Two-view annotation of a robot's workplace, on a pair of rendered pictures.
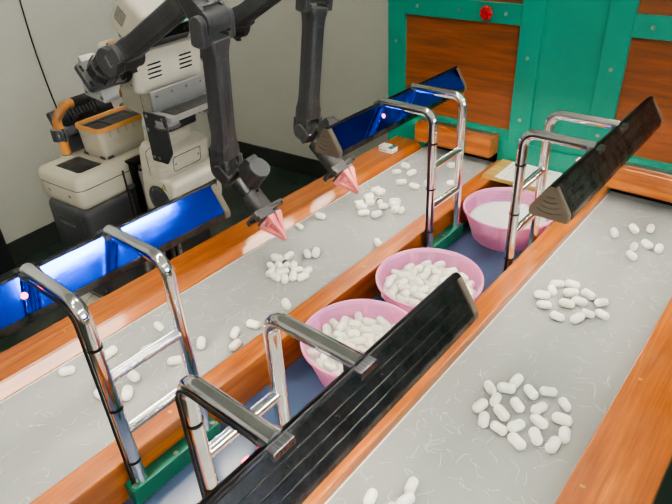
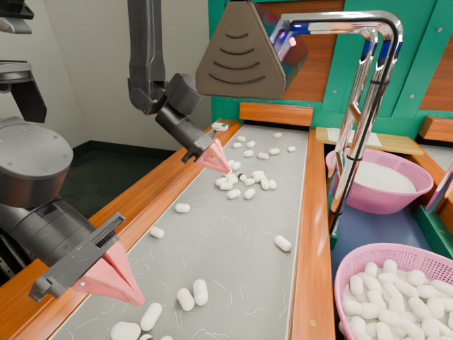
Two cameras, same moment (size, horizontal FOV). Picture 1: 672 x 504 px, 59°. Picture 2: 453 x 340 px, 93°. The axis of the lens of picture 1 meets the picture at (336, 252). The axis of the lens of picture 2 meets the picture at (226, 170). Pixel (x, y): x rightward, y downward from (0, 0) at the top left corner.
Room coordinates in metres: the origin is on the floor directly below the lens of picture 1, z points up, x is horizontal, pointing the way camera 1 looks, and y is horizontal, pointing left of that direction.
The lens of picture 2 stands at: (1.18, 0.09, 1.08)
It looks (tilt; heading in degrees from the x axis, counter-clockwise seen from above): 30 degrees down; 339
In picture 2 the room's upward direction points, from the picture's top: straight up
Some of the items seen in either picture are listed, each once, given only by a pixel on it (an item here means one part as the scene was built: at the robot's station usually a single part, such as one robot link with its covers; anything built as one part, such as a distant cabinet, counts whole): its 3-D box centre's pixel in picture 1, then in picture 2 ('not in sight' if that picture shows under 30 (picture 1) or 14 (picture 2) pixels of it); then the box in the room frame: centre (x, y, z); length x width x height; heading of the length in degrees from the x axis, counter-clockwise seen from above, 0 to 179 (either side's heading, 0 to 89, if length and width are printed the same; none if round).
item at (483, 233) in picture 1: (507, 220); (369, 180); (1.53, -0.52, 0.72); 0.27 x 0.27 x 0.10
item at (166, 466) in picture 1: (126, 362); not in sight; (0.81, 0.39, 0.90); 0.20 x 0.19 x 0.45; 139
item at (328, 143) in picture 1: (398, 105); (284, 46); (1.59, -0.20, 1.08); 0.62 x 0.08 x 0.07; 139
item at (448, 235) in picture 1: (420, 172); (309, 137); (1.53, -0.25, 0.90); 0.20 x 0.19 x 0.45; 139
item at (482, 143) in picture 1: (455, 136); (275, 112); (1.96, -0.44, 0.83); 0.30 x 0.06 x 0.07; 49
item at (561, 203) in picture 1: (606, 149); not in sight; (1.22, -0.62, 1.08); 0.62 x 0.08 x 0.07; 139
